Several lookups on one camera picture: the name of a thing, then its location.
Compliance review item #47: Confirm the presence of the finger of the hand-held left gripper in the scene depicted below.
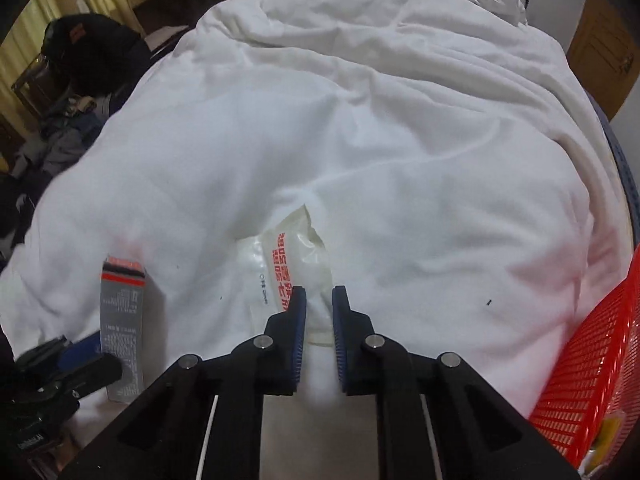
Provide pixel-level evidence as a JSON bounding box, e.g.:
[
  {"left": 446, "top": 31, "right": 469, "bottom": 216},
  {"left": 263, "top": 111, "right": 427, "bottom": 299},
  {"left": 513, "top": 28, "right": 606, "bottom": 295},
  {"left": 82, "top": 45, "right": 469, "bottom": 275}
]
[
  {"left": 30, "top": 353, "right": 123, "bottom": 401},
  {"left": 15, "top": 330, "right": 103, "bottom": 376}
]

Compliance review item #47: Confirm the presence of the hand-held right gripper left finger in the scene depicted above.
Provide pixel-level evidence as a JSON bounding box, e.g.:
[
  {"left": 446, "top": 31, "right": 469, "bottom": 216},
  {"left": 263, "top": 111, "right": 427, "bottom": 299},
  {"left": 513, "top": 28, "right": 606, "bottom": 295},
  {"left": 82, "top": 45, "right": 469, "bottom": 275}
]
[{"left": 60, "top": 285, "right": 308, "bottom": 480}]

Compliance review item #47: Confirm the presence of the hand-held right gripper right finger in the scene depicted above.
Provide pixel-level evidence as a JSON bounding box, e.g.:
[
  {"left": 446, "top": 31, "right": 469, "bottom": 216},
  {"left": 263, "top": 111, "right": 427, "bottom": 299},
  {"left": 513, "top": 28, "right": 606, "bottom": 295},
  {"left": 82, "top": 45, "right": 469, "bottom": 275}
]
[{"left": 331, "top": 285, "right": 581, "bottom": 480}]

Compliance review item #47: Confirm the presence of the white packet with red print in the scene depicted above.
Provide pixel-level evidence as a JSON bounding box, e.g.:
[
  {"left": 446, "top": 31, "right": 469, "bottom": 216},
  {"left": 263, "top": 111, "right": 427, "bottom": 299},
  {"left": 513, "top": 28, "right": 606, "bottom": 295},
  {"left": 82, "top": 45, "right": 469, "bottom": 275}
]
[{"left": 235, "top": 203, "right": 333, "bottom": 346}]

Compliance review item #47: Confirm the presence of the grey cardboard box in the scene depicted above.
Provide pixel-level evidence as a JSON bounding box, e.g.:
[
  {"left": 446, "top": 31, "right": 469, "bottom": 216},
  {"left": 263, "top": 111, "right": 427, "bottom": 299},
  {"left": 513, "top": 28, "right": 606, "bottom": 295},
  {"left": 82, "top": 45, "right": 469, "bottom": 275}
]
[{"left": 100, "top": 256, "right": 147, "bottom": 403}]

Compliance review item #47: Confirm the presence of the red mesh basket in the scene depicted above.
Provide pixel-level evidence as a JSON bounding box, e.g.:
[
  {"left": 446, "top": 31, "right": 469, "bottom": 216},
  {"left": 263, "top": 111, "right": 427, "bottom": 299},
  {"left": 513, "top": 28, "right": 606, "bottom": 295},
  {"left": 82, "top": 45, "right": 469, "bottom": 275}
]
[{"left": 530, "top": 242, "right": 640, "bottom": 471}]

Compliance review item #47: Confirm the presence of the white duvet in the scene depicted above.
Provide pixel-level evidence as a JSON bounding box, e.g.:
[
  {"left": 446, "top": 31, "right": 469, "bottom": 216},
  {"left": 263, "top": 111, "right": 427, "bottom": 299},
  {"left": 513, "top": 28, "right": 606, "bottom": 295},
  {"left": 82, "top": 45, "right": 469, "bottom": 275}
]
[{"left": 0, "top": 0, "right": 631, "bottom": 441}]

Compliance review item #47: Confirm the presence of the pile of clothes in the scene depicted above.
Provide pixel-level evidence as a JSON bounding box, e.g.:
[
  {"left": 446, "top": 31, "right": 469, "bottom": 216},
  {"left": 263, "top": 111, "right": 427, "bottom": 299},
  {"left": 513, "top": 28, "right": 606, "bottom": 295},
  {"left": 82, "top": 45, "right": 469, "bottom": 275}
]
[{"left": 10, "top": 95, "right": 116, "bottom": 176}]

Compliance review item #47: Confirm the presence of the yellow packet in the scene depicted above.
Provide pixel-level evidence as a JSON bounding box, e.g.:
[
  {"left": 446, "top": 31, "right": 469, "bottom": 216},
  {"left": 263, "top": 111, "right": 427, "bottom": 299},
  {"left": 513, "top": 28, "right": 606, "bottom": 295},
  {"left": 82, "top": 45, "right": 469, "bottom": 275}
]
[{"left": 597, "top": 412, "right": 623, "bottom": 453}]

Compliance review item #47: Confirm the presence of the black backpack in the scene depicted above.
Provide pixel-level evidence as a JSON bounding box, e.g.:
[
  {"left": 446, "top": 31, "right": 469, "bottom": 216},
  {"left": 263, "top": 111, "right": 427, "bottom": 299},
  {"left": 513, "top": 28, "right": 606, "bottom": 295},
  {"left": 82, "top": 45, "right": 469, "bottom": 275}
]
[{"left": 40, "top": 15, "right": 151, "bottom": 101}]

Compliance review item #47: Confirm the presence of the blue mattress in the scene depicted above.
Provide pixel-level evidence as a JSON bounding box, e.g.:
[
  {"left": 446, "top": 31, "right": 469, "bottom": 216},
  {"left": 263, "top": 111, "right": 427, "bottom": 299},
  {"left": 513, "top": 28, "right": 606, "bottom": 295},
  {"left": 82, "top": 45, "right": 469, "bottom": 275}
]
[{"left": 595, "top": 100, "right": 640, "bottom": 243}]

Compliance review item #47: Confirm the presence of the dark wooden desk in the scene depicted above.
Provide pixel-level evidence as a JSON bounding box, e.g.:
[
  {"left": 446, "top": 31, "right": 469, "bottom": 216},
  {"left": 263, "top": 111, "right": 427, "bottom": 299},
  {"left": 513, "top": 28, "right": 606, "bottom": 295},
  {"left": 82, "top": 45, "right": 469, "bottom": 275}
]
[{"left": 132, "top": 0, "right": 261, "bottom": 36}]

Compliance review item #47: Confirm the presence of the wooden door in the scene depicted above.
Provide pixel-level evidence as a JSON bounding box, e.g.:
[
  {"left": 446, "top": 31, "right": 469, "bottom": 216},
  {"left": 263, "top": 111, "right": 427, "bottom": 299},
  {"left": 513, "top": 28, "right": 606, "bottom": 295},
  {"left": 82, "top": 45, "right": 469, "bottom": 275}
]
[{"left": 567, "top": 0, "right": 640, "bottom": 121}]

